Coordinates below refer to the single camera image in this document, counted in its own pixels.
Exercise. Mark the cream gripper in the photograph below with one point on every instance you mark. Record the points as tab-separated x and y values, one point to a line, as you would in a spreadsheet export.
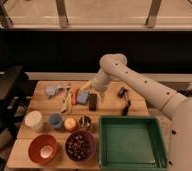
98	83

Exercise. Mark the black eraser block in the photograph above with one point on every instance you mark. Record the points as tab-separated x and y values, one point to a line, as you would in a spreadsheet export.
93	102

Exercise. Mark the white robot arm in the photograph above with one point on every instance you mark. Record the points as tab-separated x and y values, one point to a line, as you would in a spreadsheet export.
174	105

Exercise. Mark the purple bowl with nuts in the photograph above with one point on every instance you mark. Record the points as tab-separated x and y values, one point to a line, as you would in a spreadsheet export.
80	146

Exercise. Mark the red bowl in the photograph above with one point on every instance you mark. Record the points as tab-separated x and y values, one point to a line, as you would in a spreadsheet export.
43	149

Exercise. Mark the blue sponge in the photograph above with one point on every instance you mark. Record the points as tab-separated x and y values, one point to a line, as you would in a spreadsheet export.
82	97

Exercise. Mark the yellow banana peel toy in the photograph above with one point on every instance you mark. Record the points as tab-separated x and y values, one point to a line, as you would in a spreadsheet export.
67	102

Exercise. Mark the small metal tin cup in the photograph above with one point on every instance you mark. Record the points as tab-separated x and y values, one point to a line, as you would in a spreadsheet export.
85	122

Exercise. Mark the yellow orange ball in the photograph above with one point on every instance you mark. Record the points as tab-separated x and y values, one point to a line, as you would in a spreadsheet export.
70	124

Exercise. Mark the blue small cup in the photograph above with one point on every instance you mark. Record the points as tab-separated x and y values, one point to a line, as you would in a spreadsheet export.
55	120

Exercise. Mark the green plastic tray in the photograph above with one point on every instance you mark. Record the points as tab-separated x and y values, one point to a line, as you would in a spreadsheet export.
131	144

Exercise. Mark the white cylindrical cup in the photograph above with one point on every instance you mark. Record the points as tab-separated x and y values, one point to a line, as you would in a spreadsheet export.
34	121

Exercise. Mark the black handled brush tool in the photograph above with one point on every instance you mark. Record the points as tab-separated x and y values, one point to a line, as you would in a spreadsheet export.
123	93

